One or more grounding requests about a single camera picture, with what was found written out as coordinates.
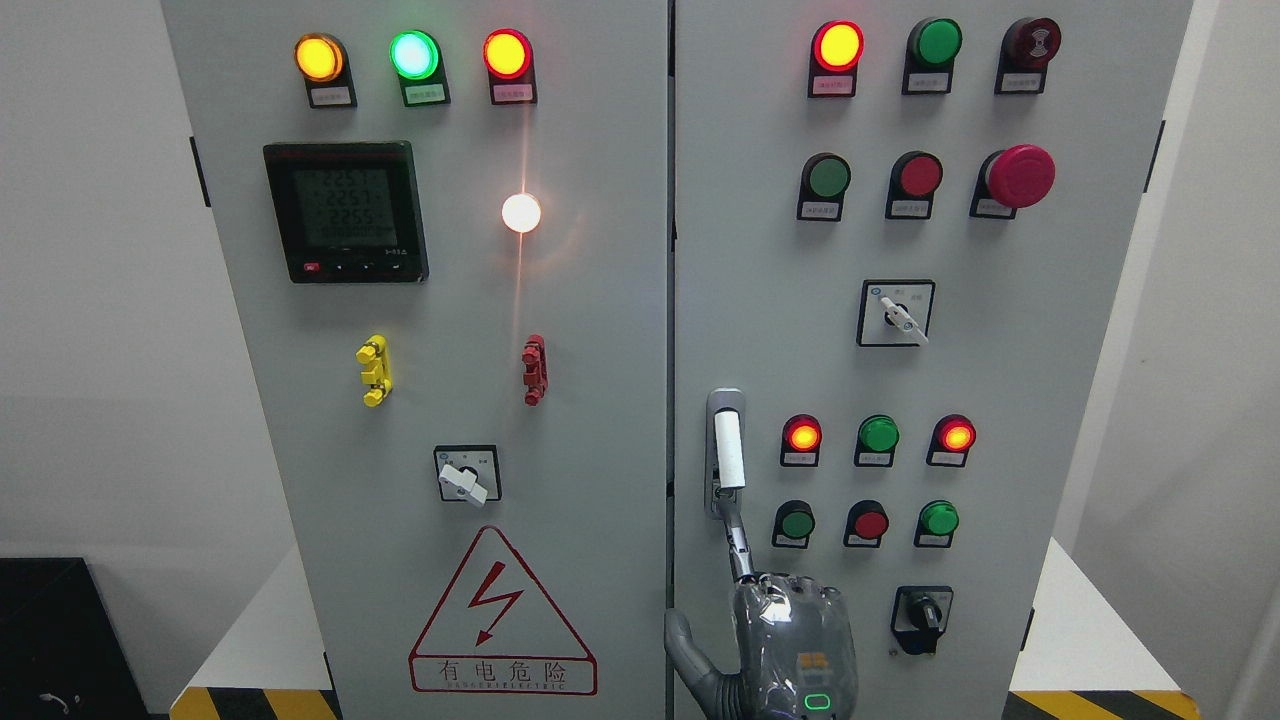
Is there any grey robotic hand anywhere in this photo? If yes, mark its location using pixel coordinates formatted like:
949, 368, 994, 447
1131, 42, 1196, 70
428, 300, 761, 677
664, 489, 858, 719

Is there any silver door handle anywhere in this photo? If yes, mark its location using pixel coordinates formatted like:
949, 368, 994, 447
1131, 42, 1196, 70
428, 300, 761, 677
704, 388, 746, 519

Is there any grey right cabinet door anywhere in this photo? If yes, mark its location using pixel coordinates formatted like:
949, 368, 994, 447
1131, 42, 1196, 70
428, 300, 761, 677
673, 1, 1192, 719

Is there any grey cabinet door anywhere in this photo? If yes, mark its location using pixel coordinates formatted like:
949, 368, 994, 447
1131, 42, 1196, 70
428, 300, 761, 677
163, 1, 668, 719
673, 1, 1192, 719

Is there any grey left cabinet door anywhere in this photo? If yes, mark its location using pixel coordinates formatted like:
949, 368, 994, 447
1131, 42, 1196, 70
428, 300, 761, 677
163, 1, 668, 719

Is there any red indicator light left door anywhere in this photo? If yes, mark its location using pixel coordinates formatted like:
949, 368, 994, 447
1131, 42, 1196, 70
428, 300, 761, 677
483, 28, 538, 105

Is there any red push button lower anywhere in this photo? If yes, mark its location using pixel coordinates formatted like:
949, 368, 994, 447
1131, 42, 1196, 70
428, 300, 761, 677
844, 500, 890, 548

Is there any red push button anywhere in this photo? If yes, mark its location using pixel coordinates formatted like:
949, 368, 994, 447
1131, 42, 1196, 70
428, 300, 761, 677
884, 151, 945, 220
844, 500, 890, 548

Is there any green push button lower right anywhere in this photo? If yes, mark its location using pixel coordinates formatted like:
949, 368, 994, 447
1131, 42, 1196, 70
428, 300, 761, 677
913, 500, 959, 550

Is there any red lit light lower left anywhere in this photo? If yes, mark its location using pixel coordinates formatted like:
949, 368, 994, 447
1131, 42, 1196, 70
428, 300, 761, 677
780, 414, 823, 468

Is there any red lit light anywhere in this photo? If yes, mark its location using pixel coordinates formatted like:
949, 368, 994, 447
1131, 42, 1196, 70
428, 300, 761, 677
806, 19, 865, 97
780, 414, 823, 468
925, 414, 977, 468

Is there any green light lower middle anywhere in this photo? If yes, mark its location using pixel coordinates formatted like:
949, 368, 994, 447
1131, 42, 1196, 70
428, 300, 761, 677
854, 414, 901, 468

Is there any red lit light lower right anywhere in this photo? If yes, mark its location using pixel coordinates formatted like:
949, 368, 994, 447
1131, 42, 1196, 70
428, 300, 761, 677
925, 414, 977, 468

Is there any white platform with hazard stripes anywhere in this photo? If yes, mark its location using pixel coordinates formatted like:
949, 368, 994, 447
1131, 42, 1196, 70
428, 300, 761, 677
170, 543, 1201, 719

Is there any red electric hazard sign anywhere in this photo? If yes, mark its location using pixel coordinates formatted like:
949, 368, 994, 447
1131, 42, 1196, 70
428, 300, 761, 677
410, 525, 598, 696

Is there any green push button upper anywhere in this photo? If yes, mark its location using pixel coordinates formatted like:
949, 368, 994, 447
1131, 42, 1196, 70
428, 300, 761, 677
796, 152, 851, 222

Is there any red push button upper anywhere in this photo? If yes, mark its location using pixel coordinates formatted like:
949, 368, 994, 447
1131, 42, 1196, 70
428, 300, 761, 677
884, 151, 945, 220

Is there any white lit indicator light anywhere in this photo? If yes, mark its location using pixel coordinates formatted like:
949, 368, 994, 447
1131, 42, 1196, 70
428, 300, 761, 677
500, 192, 543, 234

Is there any red emergency stop button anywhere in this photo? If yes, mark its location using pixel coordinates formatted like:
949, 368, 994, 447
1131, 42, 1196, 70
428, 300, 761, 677
969, 143, 1056, 220

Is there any red lit light top right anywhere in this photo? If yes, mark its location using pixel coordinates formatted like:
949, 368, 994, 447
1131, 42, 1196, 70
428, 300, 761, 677
806, 19, 865, 97

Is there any green light top right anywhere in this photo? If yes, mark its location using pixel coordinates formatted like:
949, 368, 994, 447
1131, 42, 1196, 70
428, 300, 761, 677
901, 17, 963, 96

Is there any black digital power meter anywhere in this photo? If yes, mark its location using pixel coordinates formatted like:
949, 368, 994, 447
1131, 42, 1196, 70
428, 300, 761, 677
262, 140, 429, 284

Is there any dark red buzzer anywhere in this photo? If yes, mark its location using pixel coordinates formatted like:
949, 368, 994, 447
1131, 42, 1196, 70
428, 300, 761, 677
995, 17, 1062, 95

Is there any green lit indicator light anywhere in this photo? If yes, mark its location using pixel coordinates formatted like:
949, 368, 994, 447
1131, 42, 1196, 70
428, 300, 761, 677
388, 29, 451, 108

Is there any black box bottom left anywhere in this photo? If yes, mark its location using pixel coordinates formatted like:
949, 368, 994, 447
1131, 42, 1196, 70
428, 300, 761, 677
1, 559, 148, 719

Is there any yellow indicator light top left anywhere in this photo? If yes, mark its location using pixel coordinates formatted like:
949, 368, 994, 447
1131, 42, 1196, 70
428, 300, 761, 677
294, 32, 358, 109

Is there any black selector switch knob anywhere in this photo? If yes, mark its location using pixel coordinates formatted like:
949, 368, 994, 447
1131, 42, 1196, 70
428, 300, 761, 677
890, 585, 954, 656

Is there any upper right rotary switch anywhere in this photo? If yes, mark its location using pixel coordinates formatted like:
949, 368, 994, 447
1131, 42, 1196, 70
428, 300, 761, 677
856, 279, 936, 347

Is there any left door rotary switch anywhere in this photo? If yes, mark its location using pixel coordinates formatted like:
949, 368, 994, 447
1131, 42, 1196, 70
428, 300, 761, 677
433, 445, 503, 507

